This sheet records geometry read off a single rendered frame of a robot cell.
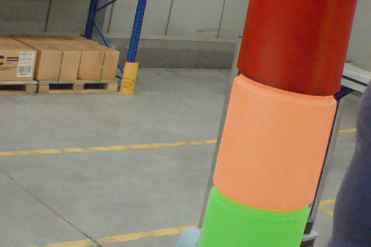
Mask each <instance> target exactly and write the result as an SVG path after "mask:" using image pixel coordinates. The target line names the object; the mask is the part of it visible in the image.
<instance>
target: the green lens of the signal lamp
mask: <svg viewBox="0 0 371 247"><path fill-rule="evenodd" d="M308 215H309V205H306V206H304V207H303V208H300V209H298V210H294V211H280V210H278V211H274V210H270V209H260V208H257V207H252V206H250V205H245V204H242V203H239V202H237V201H235V200H234V199H230V198H228V197H227V196H225V195H223V194H222V193H221V192H220V191H219V189H217V187H216V186H215V187H213V188H212V190H211V191H210V194H209V200H208V204H207V209H206V213H205V218H204V221H203V227H202V231H201V236H200V239H199V245H198V247H299V246H300V243H301V239H302V236H303V233H304V230H305V226H306V223H307V218H308Z"/></svg>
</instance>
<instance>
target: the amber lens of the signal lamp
mask: <svg viewBox="0 0 371 247"><path fill-rule="evenodd" d="M333 97H334V96H333V95H332V96H326V97H321V96H312V95H302V94H298V93H292V92H289V91H283V90H281V89H276V88H273V87H269V86H266V85H262V84H260V83H257V82H255V81H252V80H250V79H248V78H246V77H244V76H243V75H242V74H240V75H239V76H236V77H235V78H234V81H233V87H232V90H231V96H230V100H229V106H228V109H227V116H226V119H225V125H224V129H223V135H222V139H221V144H220V148H219V154H218V157H217V163H216V167H215V172H214V176H213V182H214V184H215V186H216V187H217V189H219V191H220V192H221V193H222V194H223V195H225V196H227V197H228V198H230V199H234V200H235V201H237V202H239V203H242V204H245V205H250V206H252V207H257V208H260V209H270V210H274V211H278V210H280V211H294V210H298V209H300V208H303V207H304V206H306V205H308V204H310V203H311V202H312V200H313V195H314V192H315V188H316V186H317V182H318V179H319V174H320V171H321V166H322V163H323V158H324V155H325V151H326V147H327V140H328V137H329V132H330V129H331V124H332V121H333V117H334V113H335V105H336V101H335V99H334V98H333Z"/></svg>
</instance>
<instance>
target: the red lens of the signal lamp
mask: <svg viewBox="0 0 371 247"><path fill-rule="evenodd" d="M357 1H358V0H249V2H248V10H247V14H246V19H245V23H244V31H243V35H242V40H241V44H240V50H239V53H238V62H237V68H238V70H240V72H241V74H242V75H243V76H244V77H246V78H248V79H250V80H252V81H255V82H257V83H260V84H262V85H266V86H269V87H273V88H276V89H281V90H283V91H289V92H292V93H298V94H302V95H312V96H321V97H326V96H332V95H334V94H335V93H336V92H338V91H339V90H340V84H341V79H342V76H343V69H344V66H345V62H346V54H347V51H348V43H349V40H350V34H351V30H352V23H353V20H354V14H355V10H356V3H357Z"/></svg>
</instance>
